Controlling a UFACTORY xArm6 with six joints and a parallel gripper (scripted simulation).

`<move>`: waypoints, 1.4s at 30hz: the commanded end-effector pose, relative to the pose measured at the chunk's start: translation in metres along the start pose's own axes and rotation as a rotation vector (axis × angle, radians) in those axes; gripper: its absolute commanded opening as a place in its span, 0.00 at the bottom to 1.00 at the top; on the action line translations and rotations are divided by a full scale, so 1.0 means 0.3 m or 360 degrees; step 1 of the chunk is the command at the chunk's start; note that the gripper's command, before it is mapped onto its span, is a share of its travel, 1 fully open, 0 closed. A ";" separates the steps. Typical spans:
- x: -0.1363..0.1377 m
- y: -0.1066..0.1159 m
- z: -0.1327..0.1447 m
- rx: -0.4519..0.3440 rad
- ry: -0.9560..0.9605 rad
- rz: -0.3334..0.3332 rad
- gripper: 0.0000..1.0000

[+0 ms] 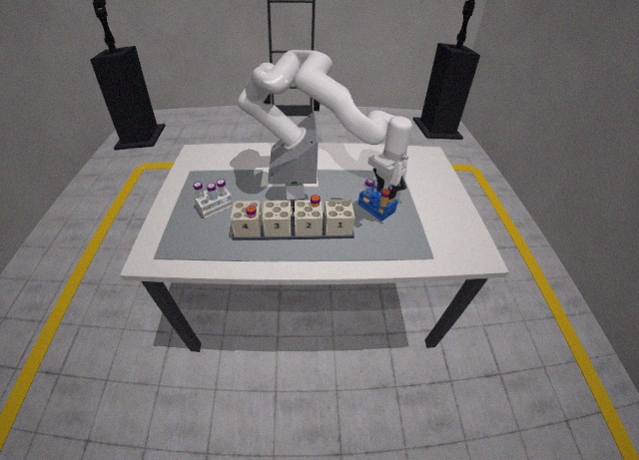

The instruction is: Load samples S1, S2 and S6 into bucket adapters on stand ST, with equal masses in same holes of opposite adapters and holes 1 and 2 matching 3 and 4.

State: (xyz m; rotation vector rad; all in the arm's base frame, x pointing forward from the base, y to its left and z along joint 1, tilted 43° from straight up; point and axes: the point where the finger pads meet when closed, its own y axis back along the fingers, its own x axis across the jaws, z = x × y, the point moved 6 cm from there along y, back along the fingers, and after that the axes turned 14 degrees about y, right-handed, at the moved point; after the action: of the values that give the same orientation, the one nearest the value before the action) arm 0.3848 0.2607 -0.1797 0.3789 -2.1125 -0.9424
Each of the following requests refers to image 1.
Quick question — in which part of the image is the blue tube rack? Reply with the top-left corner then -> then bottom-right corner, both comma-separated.
358,186 -> 398,222

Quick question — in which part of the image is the beige bucket adapter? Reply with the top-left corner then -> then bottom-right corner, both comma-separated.
263,201 -> 292,236
323,200 -> 354,235
231,201 -> 261,237
294,200 -> 323,236

